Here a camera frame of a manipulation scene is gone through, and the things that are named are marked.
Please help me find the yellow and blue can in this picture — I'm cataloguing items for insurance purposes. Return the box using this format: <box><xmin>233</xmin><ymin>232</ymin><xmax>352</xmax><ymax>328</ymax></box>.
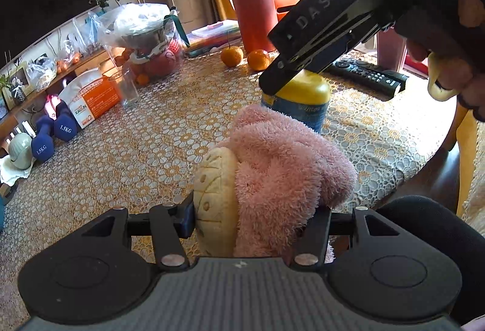
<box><xmin>261</xmin><ymin>70</ymin><xmax>331</xmax><ymax>135</ymax></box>

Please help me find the white cloth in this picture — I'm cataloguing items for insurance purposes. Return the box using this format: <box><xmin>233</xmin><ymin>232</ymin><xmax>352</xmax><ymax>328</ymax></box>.
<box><xmin>0</xmin><ymin>155</ymin><xmax>37</xmax><ymax>188</ymax></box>

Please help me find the pink plush toy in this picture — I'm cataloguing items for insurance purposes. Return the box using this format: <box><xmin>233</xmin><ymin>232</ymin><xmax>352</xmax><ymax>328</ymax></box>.
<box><xmin>193</xmin><ymin>104</ymin><xmax>359</xmax><ymax>264</ymax></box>

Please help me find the person's right hand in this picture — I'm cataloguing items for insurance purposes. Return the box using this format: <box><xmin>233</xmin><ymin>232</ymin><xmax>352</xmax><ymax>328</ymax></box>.
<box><xmin>405</xmin><ymin>0</ymin><xmax>485</xmax><ymax>123</ymax></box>

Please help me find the stack of books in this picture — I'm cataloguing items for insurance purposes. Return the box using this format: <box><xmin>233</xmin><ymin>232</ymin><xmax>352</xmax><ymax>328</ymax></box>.
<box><xmin>185</xmin><ymin>19</ymin><xmax>243</xmax><ymax>58</ymax></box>

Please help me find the clear plastic bag of goods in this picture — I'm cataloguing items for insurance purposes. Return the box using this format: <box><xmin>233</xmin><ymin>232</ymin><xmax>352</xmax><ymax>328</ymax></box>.
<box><xmin>97</xmin><ymin>2</ymin><xmax>187</xmax><ymax>84</ymax></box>

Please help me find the photo frame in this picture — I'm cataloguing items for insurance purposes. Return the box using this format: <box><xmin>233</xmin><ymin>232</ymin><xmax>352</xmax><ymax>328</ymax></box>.
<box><xmin>0</xmin><ymin>60</ymin><xmax>32</xmax><ymax>107</ymax></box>

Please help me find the pink dumbbell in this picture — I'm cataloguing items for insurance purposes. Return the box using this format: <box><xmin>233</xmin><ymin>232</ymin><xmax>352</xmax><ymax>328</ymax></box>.
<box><xmin>44</xmin><ymin>94</ymin><xmax>62</xmax><ymax>117</ymax></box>

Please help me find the clear drinking glass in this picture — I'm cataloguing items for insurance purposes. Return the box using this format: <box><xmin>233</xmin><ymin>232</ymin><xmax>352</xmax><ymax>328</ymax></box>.
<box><xmin>109</xmin><ymin>68</ymin><xmax>140</xmax><ymax>108</ymax></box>

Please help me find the pale green helmet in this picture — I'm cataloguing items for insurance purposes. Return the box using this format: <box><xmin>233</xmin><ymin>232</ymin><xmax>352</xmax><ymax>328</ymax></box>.
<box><xmin>8</xmin><ymin>133</ymin><xmax>34</xmax><ymax>170</ymax></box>

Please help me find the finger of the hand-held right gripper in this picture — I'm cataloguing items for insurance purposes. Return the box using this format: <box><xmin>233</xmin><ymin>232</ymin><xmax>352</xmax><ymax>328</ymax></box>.
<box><xmin>259</xmin><ymin>56</ymin><xmax>304</xmax><ymax>96</ymax></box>

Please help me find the orange chair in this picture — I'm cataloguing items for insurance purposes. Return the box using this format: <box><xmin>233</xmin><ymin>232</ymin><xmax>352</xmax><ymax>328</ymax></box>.
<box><xmin>270</xmin><ymin>0</ymin><xmax>306</xmax><ymax>23</ymax></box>

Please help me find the white and orange package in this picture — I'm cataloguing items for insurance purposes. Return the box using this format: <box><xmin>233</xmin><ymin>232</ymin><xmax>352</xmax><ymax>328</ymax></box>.
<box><xmin>59</xmin><ymin>64</ymin><xmax>124</xmax><ymax>129</ymax></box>

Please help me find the bag of oranges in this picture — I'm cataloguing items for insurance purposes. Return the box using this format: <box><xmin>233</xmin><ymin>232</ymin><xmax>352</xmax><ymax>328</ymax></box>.
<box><xmin>56</xmin><ymin>51</ymin><xmax>83</xmax><ymax>73</ymax></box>

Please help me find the pink water bottle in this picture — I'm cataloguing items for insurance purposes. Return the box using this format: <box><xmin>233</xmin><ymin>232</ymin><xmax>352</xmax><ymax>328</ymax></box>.
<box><xmin>193</xmin><ymin>0</ymin><xmax>280</xmax><ymax>54</ymax></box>

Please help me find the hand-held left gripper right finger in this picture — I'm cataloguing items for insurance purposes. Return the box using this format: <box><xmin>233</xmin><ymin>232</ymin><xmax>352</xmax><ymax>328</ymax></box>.
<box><xmin>291</xmin><ymin>205</ymin><xmax>403</xmax><ymax>267</ymax></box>

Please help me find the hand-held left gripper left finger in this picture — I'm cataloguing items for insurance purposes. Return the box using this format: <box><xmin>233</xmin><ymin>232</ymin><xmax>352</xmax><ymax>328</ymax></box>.
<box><xmin>81</xmin><ymin>195</ymin><xmax>196</xmax><ymax>272</ymax></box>

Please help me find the black remote control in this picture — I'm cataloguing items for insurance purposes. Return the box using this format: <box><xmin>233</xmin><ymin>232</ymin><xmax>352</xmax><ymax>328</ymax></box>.
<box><xmin>326</xmin><ymin>57</ymin><xmax>410</xmax><ymax>102</ymax></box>

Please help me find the blue dumbbell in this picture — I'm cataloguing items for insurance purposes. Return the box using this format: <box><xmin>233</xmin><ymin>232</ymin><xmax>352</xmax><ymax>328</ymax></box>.
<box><xmin>31</xmin><ymin>115</ymin><xmax>56</xmax><ymax>165</ymax></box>
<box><xmin>53</xmin><ymin>98</ymin><xmax>79</xmax><ymax>143</ymax></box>

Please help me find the wooden television stand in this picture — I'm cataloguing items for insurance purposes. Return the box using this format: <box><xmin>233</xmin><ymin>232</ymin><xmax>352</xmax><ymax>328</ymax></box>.
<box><xmin>0</xmin><ymin>47</ymin><xmax>114</xmax><ymax>135</ymax></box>

